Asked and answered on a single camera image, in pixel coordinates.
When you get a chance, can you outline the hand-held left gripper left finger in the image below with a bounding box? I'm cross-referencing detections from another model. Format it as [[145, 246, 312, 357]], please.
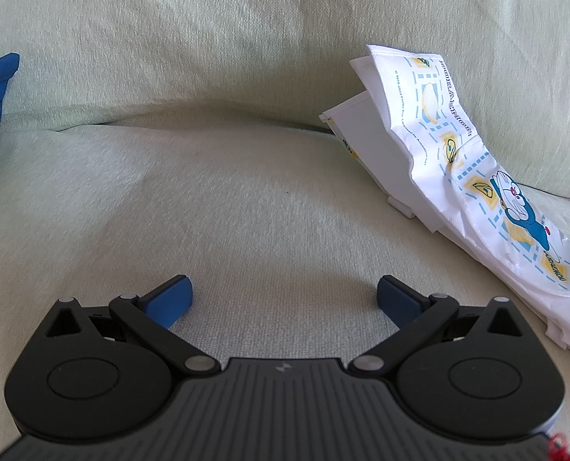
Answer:
[[45, 275, 221, 378]]

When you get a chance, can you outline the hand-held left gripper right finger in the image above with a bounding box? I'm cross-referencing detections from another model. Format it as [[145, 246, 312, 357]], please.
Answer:
[[347, 275, 525, 378]]

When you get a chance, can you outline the white cartoon-print shopping bag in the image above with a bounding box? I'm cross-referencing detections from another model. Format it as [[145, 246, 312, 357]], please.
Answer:
[[349, 44, 570, 305]]

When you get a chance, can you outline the white yellow-trim shopping bag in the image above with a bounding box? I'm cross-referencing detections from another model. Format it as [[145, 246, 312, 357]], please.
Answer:
[[319, 89, 570, 363]]

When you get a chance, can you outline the light green sofa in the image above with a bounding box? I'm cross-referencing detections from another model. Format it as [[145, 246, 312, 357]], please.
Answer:
[[0, 0, 570, 461]]

